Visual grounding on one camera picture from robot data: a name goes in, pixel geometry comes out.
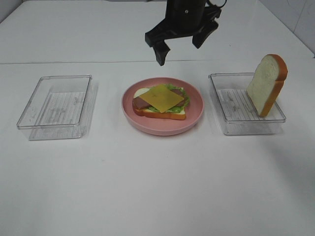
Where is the bread slice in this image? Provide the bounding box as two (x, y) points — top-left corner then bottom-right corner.
(246, 54), (288, 117)
(132, 84), (189, 120)

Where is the yellow cheese slice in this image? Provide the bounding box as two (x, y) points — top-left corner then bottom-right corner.
(134, 84), (185, 113)

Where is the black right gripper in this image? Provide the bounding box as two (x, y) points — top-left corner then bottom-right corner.
(145, 0), (222, 66)

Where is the right clear plastic tray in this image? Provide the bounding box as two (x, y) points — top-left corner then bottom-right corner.
(209, 73), (286, 135)

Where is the left clear plastic tray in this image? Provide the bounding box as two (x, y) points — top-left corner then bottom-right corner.
(17, 75), (97, 141)

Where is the green lettuce leaf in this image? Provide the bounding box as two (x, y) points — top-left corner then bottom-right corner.
(138, 84), (189, 114)

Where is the bacon strip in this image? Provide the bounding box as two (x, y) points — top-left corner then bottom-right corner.
(133, 88), (189, 113)

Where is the clear plastic tray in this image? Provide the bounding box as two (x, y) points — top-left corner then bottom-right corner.
(209, 73), (286, 135)
(17, 75), (97, 141)

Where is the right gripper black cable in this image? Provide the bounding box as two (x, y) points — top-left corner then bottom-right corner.
(205, 0), (227, 8)

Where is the pink round plate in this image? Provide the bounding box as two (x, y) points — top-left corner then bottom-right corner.
(122, 77), (204, 136)

